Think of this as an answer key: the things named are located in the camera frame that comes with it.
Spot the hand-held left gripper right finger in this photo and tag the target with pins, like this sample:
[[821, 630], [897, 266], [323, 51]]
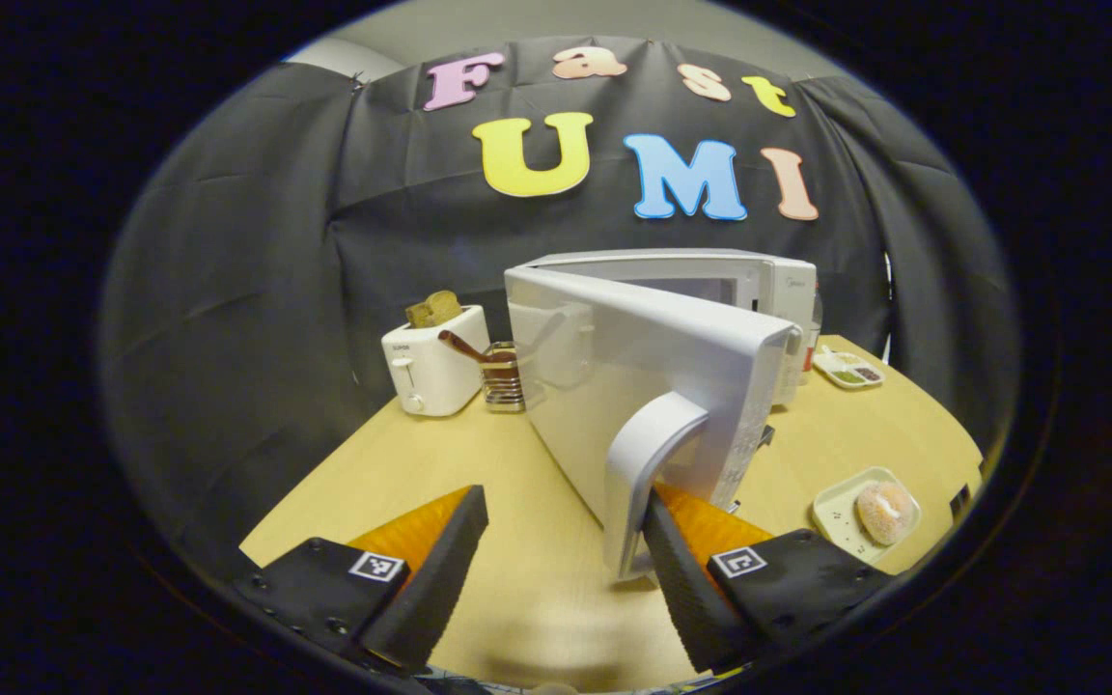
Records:
[[686, 589]]

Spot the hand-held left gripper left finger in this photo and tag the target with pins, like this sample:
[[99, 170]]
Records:
[[440, 579]]

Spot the sesame-coated round doughnut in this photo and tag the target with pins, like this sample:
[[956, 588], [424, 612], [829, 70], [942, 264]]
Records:
[[884, 514]]

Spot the white microwave oven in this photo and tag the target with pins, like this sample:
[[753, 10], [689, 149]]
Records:
[[614, 367]]

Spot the pale square plate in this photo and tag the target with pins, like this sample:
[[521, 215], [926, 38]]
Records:
[[836, 512]]

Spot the white toaster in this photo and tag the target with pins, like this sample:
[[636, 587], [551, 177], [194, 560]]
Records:
[[435, 372]]

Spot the brown wooden spoon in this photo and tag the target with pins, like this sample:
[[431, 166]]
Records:
[[464, 346]]

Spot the brown toast slice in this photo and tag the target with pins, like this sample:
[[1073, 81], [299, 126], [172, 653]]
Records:
[[433, 310]]

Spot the divided dish of beans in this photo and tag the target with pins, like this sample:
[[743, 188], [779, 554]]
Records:
[[848, 370]]

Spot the small black block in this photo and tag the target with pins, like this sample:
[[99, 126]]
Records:
[[959, 500]]

